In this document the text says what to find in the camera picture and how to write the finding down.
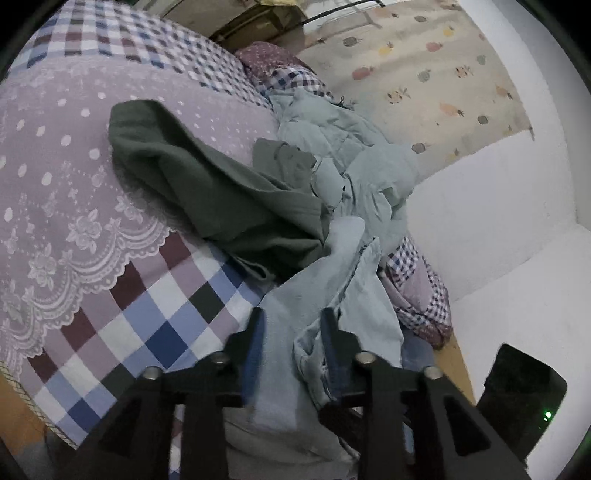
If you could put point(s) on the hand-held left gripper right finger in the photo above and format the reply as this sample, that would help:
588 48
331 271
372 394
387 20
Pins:
336 369

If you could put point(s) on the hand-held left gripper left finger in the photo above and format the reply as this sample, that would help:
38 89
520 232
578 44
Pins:
253 360

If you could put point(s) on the pale blue garment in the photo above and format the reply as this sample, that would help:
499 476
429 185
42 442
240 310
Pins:
346 161

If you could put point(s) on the black clothes rack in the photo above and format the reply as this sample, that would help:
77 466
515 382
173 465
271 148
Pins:
332 14

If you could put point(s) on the blue plush pillow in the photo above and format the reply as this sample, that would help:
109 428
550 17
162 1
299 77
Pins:
415 357

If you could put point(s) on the dark green garment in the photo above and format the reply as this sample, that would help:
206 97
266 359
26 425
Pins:
207 198

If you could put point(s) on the checkered bed sheet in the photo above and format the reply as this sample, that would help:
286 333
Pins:
69 184

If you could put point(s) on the checkered dotted duvet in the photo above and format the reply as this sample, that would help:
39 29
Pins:
277 60

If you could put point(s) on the pineapple print curtain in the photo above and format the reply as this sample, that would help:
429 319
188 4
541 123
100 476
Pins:
415 69

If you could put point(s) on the wooden cabinet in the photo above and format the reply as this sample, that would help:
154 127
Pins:
240 23

